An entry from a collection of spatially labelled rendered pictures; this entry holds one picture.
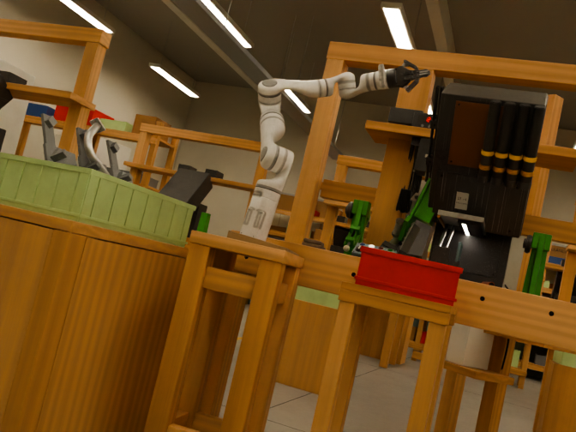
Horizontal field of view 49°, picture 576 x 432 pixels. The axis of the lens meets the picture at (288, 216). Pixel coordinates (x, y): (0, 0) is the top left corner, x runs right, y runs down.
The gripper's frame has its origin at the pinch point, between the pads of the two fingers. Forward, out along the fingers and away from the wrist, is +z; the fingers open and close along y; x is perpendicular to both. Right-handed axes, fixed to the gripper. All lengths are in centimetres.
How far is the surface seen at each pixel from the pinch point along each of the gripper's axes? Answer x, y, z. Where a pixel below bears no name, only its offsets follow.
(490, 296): 20, 83, 20
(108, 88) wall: -704, -243, -700
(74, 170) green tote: 85, 34, -96
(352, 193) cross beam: -50, 39, -47
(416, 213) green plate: -6, 53, -8
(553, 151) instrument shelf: -38, 31, 43
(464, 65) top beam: -54, -14, 8
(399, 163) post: -45, 28, -23
